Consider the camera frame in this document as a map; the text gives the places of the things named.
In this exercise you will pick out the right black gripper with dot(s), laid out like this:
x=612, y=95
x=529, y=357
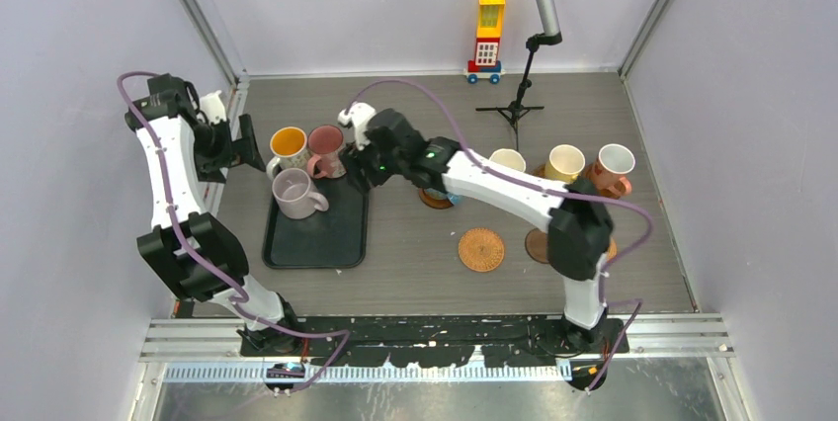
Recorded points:
x=357, y=160

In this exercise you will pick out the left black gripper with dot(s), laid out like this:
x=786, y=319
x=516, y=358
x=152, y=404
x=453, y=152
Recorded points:
x=237, y=152

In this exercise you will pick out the white floral mug orange inside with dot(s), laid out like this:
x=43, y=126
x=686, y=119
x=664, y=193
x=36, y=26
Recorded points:
x=289, y=146

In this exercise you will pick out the lilac mug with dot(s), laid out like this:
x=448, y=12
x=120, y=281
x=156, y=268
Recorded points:
x=296, y=194

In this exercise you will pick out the pink mug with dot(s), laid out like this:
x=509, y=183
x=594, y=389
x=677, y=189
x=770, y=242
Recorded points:
x=324, y=144

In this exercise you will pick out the brown wooden coaster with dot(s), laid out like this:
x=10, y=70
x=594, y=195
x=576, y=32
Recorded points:
x=434, y=203
x=607, y=184
x=538, y=172

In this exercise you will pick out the black plastic tray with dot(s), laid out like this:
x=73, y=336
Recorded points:
x=334, y=239

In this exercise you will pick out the cream white mug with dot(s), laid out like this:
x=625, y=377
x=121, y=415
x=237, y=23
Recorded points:
x=509, y=158

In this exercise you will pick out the black tripod microphone stand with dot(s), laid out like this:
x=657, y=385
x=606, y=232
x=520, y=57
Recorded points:
x=513, y=113

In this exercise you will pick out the woven rattan coaster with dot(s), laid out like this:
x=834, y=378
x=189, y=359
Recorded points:
x=481, y=250
x=612, y=250

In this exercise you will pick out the white mug yellow handle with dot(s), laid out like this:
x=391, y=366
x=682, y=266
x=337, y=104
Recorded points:
x=565, y=163

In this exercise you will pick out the white mug terracotta handle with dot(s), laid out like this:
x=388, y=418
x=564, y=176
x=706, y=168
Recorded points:
x=614, y=158

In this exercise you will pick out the blue mug orange inside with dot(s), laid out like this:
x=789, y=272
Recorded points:
x=440, y=196

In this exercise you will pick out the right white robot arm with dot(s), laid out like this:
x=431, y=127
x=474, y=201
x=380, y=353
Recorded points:
x=573, y=217

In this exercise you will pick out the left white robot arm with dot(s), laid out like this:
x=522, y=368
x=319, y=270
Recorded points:
x=187, y=141

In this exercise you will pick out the dark walnut coaster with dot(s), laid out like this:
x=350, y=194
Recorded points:
x=536, y=246

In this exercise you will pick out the toy block tower on wheels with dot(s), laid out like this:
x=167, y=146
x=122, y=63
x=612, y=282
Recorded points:
x=485, y=63

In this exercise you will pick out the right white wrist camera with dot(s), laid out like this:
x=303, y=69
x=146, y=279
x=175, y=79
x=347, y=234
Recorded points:
x=357, y=117

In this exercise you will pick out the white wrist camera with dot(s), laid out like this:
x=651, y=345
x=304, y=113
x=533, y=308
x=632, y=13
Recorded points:
x=357, y=117
x=213, y=108

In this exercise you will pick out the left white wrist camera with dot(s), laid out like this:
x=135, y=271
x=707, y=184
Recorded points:
x=213, y=108

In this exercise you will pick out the aluminium front rail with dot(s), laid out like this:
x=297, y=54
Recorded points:
x=203, y=350

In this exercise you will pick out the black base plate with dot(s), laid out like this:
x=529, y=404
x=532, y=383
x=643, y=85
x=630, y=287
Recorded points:
x=445, y=341

